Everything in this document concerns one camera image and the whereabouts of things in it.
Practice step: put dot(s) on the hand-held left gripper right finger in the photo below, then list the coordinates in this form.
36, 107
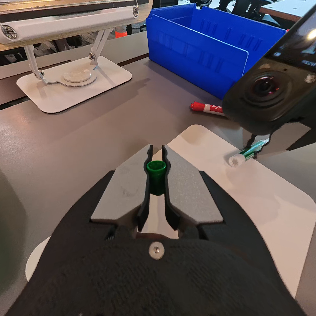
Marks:
192, 195

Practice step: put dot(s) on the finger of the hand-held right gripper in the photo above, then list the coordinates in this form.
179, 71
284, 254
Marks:
281, 140
247, 137

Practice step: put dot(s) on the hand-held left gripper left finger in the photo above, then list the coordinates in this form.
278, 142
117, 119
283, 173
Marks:
118, 195

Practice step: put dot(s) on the green whiteboard marker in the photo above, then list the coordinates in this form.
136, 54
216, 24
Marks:
243, 154

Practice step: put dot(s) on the green marker cap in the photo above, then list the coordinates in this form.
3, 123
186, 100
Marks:
156, 180

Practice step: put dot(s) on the white whiteboard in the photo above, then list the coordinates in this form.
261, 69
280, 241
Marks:
259, 197

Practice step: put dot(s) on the red whiteboard marker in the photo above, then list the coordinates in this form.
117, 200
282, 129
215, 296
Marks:
200, 106

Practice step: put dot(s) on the blue plastic bin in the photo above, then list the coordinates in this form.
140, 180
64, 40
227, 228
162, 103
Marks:
197, 61

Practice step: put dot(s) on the white tablet stand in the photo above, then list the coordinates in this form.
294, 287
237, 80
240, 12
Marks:
74, 96

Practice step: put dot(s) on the orange traffic cone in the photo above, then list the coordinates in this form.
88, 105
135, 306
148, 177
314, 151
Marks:
121, 33

